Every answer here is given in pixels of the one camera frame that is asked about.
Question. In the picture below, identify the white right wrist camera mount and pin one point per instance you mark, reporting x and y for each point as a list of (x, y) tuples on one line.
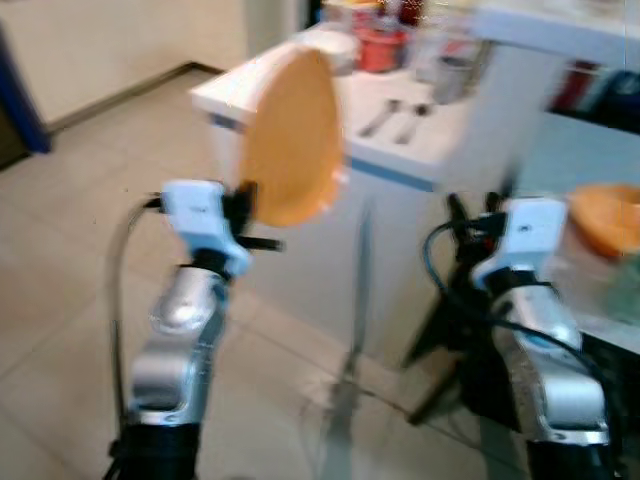
[(525, 240)]

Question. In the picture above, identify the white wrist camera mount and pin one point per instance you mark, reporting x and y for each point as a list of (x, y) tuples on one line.
[(525, 240), (195, 215)]

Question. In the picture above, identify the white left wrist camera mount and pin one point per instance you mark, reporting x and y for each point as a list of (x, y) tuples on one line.
[(195, 215)]

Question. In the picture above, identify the green cup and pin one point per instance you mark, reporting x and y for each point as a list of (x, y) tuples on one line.
[(628, 290)]

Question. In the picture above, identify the blue furniture edge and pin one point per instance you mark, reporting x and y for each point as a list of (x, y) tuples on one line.
[(25, 100)]

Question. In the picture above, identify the metal spoon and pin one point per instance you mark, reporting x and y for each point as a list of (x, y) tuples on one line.
[(413, 124), (380, 118)]

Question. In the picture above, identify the white bowl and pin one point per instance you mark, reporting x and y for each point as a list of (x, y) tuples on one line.
[(335, 50)]

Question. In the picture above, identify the metal cup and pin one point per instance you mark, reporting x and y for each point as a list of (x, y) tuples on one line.
[(452, 78)]

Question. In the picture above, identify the red can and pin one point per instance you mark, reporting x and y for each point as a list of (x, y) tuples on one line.
[(575, 88)]

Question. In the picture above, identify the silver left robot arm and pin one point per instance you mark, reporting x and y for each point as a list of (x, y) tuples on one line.
[(180, 340)]

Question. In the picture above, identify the red cup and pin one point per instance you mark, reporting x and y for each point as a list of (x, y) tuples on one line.
[(382, 48)]

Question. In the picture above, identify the black table leg frame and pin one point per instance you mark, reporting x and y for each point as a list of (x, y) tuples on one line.
[(450, 340)]

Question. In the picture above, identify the orange bowl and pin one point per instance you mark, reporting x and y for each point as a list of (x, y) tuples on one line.
[(610, 220)]

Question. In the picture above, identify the orange plate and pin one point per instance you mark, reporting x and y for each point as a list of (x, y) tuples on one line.
[(295, 140)]

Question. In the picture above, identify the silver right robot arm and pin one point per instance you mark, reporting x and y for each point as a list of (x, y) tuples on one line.
[(550, 370)]

